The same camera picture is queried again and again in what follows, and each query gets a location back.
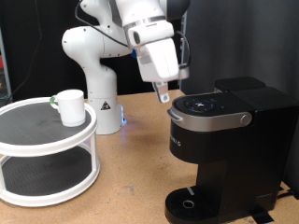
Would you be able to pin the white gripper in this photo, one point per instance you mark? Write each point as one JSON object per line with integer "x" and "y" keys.
{"x": 160, "y": 62}

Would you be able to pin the black Keurig coffee machine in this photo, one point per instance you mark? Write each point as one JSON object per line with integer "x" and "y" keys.
{"x": 249, "y": 149}

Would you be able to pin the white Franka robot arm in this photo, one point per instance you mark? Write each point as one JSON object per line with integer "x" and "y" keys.
{"x": 102, "y": 77}

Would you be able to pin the dark grey partition panel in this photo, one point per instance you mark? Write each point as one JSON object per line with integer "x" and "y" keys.
{"x": 233, "y": 31}

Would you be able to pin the grey tape strip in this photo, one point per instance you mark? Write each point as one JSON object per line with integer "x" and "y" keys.
{"x": 190, "y": 190}

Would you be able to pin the black backdrop curtain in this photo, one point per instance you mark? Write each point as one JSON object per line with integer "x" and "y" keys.
{"x": 46, "y": 46}

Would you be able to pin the white two-tier turntable shelf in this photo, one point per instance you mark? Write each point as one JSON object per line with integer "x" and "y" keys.
{"x": 46, "y": 146}

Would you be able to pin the black tape piece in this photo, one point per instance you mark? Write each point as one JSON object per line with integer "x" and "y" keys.
{"x": 261, "y": 216}

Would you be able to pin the grey metal pole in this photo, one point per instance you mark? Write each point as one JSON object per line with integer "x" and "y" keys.
{"x": 5, "y": 68}

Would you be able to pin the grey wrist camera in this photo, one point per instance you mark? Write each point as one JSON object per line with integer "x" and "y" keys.
{"x": 184, "y": 73}

